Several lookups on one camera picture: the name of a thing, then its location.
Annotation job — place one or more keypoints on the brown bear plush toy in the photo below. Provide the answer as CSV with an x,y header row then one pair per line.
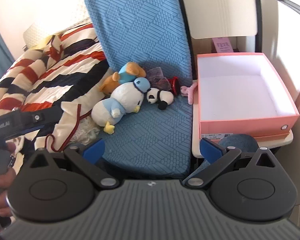
x,y
130,71

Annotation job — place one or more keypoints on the panda plush toy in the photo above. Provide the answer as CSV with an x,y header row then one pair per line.
x,y
162,96

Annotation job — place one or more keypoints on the person's left hand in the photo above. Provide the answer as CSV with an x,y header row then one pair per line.
x,y
1,182

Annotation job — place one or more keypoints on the purple ribbon bow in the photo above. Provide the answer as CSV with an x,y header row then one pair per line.
x,y
157,76

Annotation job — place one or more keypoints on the pink hair claw clip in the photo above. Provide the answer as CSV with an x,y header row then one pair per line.
x,y
191,92

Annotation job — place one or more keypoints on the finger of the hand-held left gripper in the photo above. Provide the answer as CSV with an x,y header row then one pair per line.
x,y
40,117

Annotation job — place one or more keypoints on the striped red navy blanket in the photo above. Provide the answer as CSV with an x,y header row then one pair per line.
x,y
52,62

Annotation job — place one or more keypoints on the red glitter hair clip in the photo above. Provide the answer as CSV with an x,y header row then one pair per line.
x,y
175,85

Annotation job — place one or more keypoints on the pink cardboard box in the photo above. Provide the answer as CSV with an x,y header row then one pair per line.
x,y
240,127

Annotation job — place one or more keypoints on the blue textured chair cover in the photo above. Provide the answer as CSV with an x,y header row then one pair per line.
x,y
145,30

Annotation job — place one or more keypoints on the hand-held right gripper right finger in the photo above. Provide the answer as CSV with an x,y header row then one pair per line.
x,y
210,150

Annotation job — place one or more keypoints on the white blue duck plush toy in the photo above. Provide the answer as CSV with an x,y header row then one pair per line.
x,y
122,97

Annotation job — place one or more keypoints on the white chair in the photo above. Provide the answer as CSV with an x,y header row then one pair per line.
x,y
215,10

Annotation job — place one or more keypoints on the black curved bar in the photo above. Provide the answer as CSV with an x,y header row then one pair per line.
x,y
290,3

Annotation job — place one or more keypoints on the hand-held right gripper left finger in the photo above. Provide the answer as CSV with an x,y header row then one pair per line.
x,y
93,150

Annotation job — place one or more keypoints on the white textured pillow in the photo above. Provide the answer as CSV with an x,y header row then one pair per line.
x,y
40,32

